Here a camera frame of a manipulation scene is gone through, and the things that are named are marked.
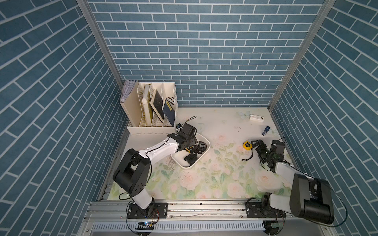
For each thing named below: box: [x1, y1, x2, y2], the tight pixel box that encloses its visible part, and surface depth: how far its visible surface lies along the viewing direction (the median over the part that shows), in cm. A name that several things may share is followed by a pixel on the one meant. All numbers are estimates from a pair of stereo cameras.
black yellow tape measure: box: [186, 145, 195, 153], surface depth 95 cm
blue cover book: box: [161, 97, 176, 127], surface depth 106 cm
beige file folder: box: [120, 80, 142, 128], surface depth 96 cm
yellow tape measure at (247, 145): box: [242, 140, 253, 151], surface depth 98 cm
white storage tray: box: [171, 133, 211, 169], surface depth 94 cm
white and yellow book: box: [141, 84, 154, 127], surface depth 97 cm
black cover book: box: [149, 88, 165, 124], surface depth 101 cm
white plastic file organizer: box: [126, 82, 179, 136], surface depth 103 cm
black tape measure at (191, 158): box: [183, 153, 199, 167], surface depth 91 cm
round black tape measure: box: [197, 141, 207, 155], surface depth 96 cm
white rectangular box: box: [249, 114, 265, 123], surface depth 114 cm
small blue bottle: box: [261, 125, 271, 136], surface depth 101 cm
